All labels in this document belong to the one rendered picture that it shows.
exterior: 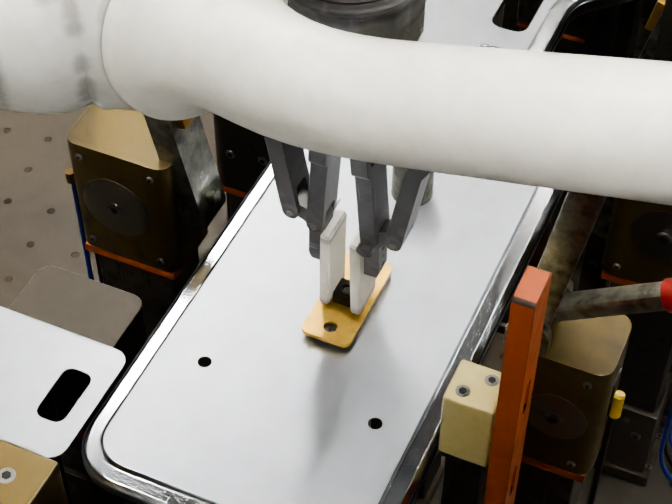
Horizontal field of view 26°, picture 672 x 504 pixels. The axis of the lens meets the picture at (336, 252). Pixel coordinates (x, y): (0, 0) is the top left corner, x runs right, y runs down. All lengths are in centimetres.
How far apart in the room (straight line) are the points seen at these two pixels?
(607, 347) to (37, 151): 83
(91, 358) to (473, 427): 28
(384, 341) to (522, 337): 23
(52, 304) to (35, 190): 50
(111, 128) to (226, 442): 28
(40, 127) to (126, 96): 98
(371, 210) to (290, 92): 34
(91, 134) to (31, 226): 43
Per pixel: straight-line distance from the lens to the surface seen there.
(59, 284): 112
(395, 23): 83
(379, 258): 100
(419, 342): 104
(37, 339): 106
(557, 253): 91
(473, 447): 96
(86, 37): 68
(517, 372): 85
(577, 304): 96
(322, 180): 96
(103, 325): 108
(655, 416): 128
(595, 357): 98
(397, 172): 111
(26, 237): 155
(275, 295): 106
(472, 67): 61
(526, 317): 81
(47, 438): 100
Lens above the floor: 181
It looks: 48 degrees down
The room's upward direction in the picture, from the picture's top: straight up
